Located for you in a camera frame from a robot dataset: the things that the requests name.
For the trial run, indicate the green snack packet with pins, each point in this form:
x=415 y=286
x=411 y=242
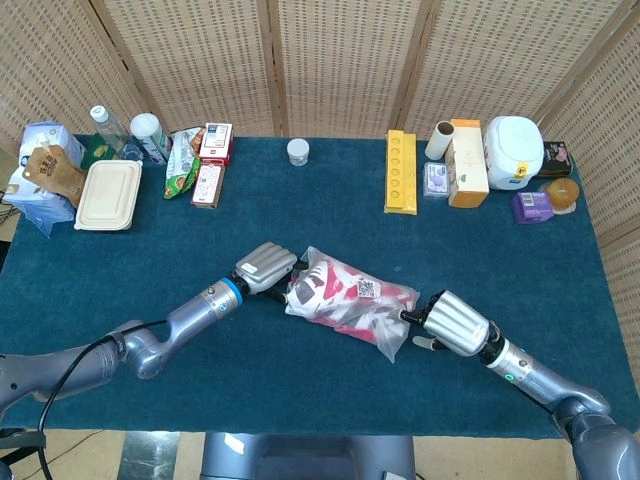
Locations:
x=182 y=165

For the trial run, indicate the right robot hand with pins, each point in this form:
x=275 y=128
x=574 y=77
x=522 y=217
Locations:
x=455 y=325

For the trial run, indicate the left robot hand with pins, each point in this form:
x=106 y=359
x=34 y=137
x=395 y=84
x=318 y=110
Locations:
x=265 y=265

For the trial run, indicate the small white jar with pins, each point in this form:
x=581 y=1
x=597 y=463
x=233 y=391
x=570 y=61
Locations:
x=298 y=151

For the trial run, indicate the amber round jar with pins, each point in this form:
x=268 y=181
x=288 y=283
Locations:
x=564 y=192

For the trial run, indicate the orange beige carton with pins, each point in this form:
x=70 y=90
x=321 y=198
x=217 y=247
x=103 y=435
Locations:
x=467 y=165

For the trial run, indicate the beige lidded lunch box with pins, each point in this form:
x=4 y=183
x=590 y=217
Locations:
x=107 y=195

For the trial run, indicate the black box pink print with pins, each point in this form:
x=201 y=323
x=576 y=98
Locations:
x=556 y=160

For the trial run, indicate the blue white tissue bag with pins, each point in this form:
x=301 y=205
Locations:
x=35 y=205

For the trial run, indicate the wicker folding screen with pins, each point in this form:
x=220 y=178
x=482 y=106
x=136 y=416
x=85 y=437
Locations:
x=340 y=60

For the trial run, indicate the brown paper pouch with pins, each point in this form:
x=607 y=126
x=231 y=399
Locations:
x=52 y=172

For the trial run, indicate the white paper roll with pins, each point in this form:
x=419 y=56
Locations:
x=439 y=142

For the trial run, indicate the yellow holed block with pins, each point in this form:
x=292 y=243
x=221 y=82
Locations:
x=400 y=172

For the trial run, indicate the purple box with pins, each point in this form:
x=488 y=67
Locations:
x=532 y=207

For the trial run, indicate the blue white carton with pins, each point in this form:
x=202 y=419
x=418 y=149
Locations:
x=55 y=137

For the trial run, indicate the red white printed clothing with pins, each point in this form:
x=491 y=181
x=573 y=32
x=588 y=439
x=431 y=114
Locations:
x=325 y=285

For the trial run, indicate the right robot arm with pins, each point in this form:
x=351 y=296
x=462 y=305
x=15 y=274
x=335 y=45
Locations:
x=545 y=380

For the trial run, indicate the dark teal carpet tabletop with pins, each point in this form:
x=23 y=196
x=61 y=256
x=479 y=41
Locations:
x=320 y=230

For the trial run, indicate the bagged red white garment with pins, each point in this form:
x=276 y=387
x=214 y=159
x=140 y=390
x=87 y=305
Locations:
x=366 y=289

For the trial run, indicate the clear glass cup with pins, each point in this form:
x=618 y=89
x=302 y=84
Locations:
x=131 y=152

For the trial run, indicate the purple soap pack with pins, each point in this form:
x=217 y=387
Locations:
x=436 y=180

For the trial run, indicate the clear plastic water bottle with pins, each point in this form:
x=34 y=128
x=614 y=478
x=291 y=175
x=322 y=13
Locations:
x=107 y=125

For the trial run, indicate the small red white box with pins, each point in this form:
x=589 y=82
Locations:
x=207 y=185

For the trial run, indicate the dark green packet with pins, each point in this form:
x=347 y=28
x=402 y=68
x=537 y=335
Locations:
x=97 y=152

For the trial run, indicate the large red white box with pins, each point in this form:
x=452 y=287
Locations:
x=216 y=142

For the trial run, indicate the white rice cooker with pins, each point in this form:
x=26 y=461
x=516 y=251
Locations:
x=512 y=150

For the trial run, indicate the white green cylinder can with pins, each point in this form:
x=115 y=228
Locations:
x=150 y=135

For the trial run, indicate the grey robot torso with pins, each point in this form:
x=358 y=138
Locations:
x=310 y=457

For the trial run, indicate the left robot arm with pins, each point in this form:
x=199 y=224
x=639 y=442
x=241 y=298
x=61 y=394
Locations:
x=190 y=317

